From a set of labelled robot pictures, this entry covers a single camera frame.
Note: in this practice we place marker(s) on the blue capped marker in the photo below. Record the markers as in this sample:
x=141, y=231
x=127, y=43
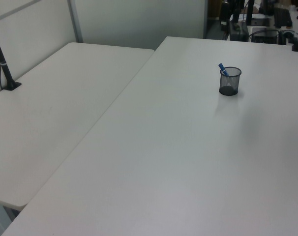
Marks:
x=222, y=67

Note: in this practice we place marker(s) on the black mesh pen cup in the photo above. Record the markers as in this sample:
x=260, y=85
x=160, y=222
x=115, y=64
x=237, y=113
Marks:
x=229, y=90

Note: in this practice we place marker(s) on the white side table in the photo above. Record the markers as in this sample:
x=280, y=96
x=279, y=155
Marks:
x=53, y=103

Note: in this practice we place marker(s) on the black equipment box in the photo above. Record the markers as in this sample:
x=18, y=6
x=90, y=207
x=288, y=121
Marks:
x=238, y=30

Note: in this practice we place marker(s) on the black computer tower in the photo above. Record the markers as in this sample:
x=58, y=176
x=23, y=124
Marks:
x=225, y=11

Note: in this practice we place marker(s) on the black desktop device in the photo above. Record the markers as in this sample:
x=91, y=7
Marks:
x=264, y=37

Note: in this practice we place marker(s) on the white partition panel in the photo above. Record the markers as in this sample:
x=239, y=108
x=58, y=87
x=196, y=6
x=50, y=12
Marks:
x=33, y=29

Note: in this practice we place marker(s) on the black monitor stand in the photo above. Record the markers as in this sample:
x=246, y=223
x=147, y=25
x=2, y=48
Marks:
x=249, y=11

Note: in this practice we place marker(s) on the grey metal partition post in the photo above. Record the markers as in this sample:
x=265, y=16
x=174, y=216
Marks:
x=76, y=22

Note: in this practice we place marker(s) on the black camera stand pole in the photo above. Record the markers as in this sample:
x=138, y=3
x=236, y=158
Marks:
x=5, y=69

